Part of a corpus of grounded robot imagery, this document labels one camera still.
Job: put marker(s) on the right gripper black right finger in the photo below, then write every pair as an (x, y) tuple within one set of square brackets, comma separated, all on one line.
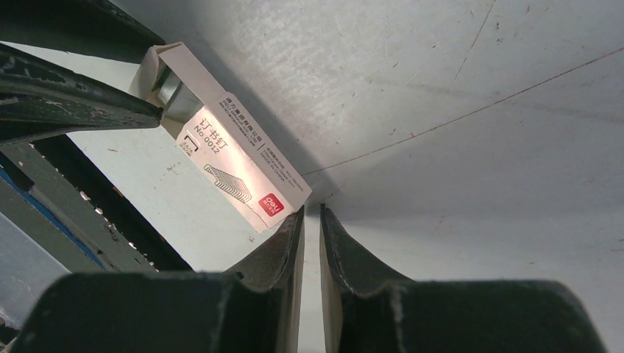
[(369, 307)]

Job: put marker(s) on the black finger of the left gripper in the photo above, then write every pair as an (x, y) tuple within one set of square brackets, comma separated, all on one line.
[(40, 99), (91, 28)]

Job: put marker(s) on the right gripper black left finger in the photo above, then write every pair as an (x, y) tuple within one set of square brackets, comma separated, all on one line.
[(253, 306)]

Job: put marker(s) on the staple box tray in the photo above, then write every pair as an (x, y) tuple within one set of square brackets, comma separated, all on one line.
[(156, 83)]

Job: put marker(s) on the white staple box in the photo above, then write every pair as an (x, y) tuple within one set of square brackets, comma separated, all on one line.
[(222, 139)]

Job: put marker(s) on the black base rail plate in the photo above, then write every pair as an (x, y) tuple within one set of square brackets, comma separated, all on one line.
[(60, 214)]

